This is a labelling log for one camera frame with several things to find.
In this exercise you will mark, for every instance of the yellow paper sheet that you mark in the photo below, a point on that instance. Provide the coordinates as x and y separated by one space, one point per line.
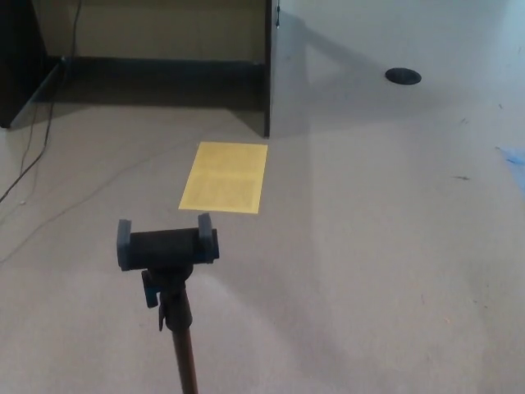
223 180

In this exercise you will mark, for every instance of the round black floor cover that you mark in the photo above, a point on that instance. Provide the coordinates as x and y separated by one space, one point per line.
403 76

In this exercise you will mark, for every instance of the small hanging dark key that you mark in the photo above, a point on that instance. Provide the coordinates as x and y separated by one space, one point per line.
278 18

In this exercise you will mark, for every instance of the blue tape scrap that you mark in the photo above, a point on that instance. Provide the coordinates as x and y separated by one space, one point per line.
517 158

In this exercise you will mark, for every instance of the dark wooden desk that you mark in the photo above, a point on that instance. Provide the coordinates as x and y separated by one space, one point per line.
164 86

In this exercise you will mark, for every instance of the black tripod with phone clamp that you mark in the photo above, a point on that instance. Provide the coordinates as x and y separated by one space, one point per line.
164 246

